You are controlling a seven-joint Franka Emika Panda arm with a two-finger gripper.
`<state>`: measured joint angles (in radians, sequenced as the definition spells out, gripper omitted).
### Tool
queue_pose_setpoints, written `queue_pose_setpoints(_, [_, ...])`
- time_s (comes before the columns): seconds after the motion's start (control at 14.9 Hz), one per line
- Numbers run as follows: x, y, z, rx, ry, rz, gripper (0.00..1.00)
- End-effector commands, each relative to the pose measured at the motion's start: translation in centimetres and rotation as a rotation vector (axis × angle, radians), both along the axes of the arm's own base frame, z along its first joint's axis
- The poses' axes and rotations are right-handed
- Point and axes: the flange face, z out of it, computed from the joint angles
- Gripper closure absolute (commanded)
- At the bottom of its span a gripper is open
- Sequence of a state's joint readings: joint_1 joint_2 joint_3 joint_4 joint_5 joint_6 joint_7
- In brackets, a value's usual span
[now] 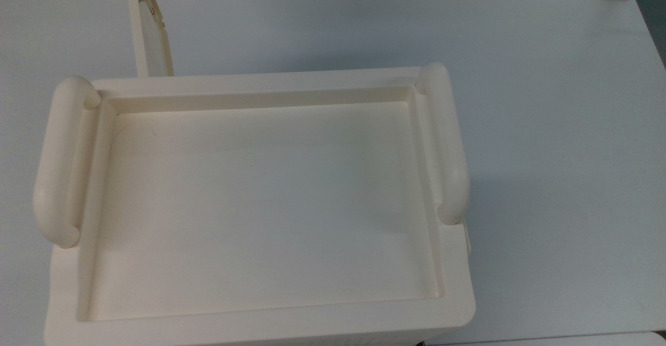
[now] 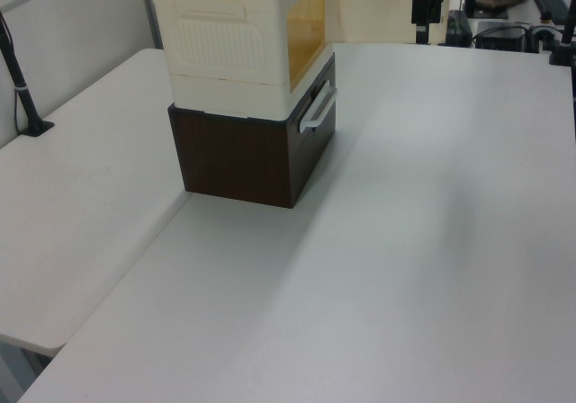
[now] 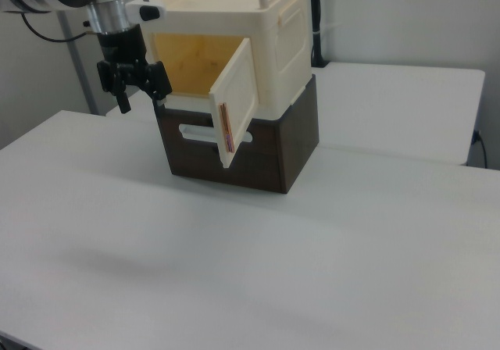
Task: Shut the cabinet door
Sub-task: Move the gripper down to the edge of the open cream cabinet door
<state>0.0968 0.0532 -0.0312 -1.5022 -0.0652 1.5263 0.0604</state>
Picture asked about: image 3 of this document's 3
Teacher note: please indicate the copper tape strip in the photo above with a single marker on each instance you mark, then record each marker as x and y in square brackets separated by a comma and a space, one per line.
[227, 129]

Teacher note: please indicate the grey metal frame post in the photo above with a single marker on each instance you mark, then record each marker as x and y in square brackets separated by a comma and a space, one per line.
[80, 72]

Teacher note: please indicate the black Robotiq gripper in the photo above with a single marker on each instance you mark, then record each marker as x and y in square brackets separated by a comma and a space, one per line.
[119, 47]

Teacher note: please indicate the cream cabinet door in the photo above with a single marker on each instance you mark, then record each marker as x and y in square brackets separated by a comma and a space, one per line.
[239, 92]

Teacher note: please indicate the dark brown wooden box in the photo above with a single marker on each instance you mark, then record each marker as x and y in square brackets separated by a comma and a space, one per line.
[254, 170]

